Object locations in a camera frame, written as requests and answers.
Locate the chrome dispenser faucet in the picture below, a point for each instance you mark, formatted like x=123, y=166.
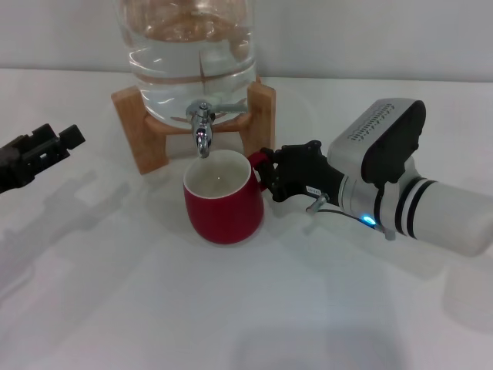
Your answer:
x=202, y=133

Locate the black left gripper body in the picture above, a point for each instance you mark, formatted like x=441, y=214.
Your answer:
x=11, y=169

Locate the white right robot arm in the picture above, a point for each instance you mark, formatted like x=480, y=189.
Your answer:
x=443, y=216

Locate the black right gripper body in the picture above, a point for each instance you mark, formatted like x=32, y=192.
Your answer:
x=304, y=173

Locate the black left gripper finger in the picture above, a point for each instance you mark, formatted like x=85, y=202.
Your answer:
x=40, y=133
x=72, y=136

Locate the wooden dispenser stand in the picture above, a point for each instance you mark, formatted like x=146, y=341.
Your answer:
x=148, y=146

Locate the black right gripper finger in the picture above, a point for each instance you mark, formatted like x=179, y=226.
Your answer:
x=271, y=156
x=268, y=179

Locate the red cup with white inside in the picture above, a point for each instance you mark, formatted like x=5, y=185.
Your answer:
x=223, y=219

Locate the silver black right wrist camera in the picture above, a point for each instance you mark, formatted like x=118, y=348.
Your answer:
x=385, y=138

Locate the clear glass water dispenser jar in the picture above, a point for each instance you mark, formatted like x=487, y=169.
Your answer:
x=185, y=69

